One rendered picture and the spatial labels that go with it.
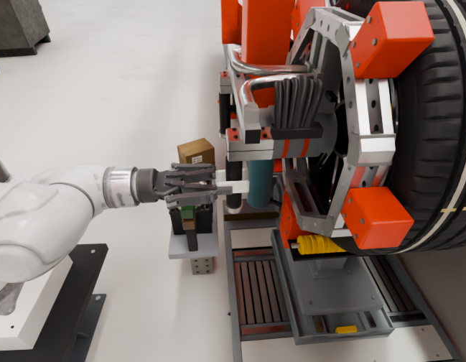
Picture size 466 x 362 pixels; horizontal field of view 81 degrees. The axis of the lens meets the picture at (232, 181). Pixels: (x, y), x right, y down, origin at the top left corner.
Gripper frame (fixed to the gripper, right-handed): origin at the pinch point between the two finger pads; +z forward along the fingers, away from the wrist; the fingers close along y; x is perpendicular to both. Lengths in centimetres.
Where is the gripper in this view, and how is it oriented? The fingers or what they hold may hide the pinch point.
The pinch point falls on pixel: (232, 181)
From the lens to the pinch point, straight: 60.2
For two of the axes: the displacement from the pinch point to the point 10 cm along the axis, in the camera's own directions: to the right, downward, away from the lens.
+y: 0.8, 6.4, -7.7
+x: 0.0, -7.7, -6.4
